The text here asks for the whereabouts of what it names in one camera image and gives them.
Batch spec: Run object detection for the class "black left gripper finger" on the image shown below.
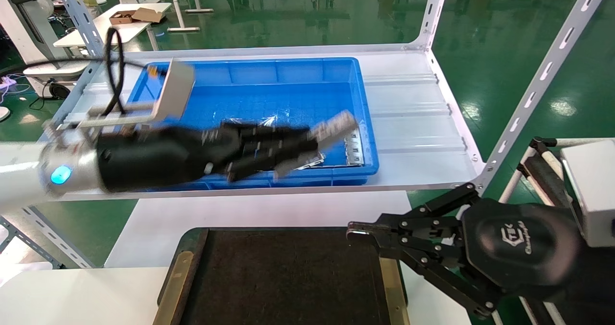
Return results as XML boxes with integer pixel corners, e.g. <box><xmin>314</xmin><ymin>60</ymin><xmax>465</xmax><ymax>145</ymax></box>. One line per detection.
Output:
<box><xmin>220</xmin><ymin>120</ymin><xmax>320</xmax><ymax>151</ymax></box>
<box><xmin>226</xmin><ymin>145</ymin><xmax>319</xmax><ymax>182</ymax></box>

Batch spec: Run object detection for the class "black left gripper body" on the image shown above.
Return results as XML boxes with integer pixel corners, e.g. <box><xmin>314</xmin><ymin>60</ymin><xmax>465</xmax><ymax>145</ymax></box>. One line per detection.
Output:
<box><xmin>96</xmin><ymin>125</ymin><xmax>242</xmax><ymax>194</ymax></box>

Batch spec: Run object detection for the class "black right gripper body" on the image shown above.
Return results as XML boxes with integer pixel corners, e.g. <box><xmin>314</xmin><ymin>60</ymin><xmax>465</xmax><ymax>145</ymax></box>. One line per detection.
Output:
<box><xmin>460</xmin><ymin>198</ymin><xmax>615</xmax><ymax>312</ymax></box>

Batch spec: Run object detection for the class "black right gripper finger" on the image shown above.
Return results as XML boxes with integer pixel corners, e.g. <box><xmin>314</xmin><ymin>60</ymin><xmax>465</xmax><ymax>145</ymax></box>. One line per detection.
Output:
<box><xmin>348</xmin><ymin>233</ymin><xmax>503</xmax><ymax>320</ymax></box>
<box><xmin>346</xmin><ymin>183</ymin><xmax>481</xmax><ymax>237</ymax></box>

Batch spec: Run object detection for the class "silver metal cage part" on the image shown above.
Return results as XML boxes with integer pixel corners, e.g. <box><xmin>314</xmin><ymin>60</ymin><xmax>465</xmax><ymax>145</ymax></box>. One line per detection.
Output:
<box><xmin>310</xmin><ymin>110</ymin><xmax>359</xmax><ymax>151</ymax></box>
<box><xmin>344</xmin><ymin>129</ymin><xmax>366</xmax><ymax>166</ymax></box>

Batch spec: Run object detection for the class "dark metal cage part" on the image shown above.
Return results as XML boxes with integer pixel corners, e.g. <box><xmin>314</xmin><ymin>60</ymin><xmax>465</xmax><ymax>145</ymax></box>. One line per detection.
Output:
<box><xmin>294</xmin><ymin>152</ymin><xmax>327</xmax><ymax>171</ymax></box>

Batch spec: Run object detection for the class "black container tray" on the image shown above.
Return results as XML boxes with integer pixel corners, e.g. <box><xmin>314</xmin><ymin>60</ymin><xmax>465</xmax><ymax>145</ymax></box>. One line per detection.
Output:
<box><xmin>154</xmin><ymin>226</ymin><xmax>409</xmax><ymax>325</ymax></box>

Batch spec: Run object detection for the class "blue plastic bin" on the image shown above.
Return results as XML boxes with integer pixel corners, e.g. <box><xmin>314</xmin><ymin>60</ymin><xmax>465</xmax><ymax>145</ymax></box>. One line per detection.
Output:
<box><xmin>107</xmin><ymin>57</ymin><xmax>380</xmax><ymax>192</ymax></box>

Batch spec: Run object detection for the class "white cart with black padding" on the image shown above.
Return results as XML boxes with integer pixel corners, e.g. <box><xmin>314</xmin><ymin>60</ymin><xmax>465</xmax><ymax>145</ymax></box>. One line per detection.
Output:
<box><xmin>500</xmin><ymin>137</ymin><xmax>615</xmax><ymax>325</ymax></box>

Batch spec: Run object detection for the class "black round floor device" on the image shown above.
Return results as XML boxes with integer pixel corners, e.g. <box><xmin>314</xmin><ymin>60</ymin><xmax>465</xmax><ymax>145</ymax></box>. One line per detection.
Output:
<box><xmin>47</xmin><ymin>80</ymin><xmax>73</xmax><ymax>100</ymax></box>

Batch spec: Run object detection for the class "white table with cardboard box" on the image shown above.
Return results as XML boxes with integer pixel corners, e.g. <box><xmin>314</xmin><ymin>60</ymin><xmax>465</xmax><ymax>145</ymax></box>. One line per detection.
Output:
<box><xmin>54</xmin><ymin>3</ymin><xmax>172</xmax><ymax>52</ymax></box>

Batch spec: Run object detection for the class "brown cardboard box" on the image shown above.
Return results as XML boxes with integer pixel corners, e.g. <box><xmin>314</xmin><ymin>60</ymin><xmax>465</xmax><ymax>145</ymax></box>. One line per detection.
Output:
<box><xmin>109</xmin><ymin>7</ymin><xmax>164</xmax><ymax>25</ymax></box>

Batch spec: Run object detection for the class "white table with metal legs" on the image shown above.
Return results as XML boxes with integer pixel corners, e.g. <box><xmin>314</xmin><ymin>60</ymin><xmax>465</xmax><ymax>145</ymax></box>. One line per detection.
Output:
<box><xmin>147</xmin><ymin>0</ymin><xmax>215</xmax><ymax>32</ymax></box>

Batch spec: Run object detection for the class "white machine stand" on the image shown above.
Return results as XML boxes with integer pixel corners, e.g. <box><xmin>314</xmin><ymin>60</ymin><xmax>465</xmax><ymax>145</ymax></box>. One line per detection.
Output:
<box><xmin>0</xmin><ymin>0</ymin><xmax>93</xmax><ymax>83</ymax></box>

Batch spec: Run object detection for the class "white left camera mount bracket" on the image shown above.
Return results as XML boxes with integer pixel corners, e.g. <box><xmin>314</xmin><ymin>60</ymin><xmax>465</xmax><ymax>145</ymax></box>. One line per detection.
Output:
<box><xmin>46</xmin><ymin>101</ymin><xmax>157</xmax><ymax>130</ymax></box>

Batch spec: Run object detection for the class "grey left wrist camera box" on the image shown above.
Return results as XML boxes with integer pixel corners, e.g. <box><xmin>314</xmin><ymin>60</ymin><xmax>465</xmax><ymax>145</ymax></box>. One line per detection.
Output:
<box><xmin>150</xmin><ymin>59</ymin><xmax>196</xmax><ymax>124</ymax></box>

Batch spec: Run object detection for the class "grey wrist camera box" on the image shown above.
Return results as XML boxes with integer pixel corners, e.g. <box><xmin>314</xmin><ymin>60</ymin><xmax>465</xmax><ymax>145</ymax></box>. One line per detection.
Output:
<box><xmin>561</xmin><ymin>140</ymin><xmax>615</xmax><ymax>248</ymax></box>
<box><xmin>150</xmin><ymin>59</ymin><xmax>196</xmax><ymax>124</ymax></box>

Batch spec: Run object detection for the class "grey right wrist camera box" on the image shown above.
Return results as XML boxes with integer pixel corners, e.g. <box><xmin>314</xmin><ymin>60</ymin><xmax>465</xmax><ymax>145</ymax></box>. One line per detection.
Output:
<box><xmin>561</xmin><ymin>140</ymin><xmax>615</xmax><ymax>248</ymax></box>

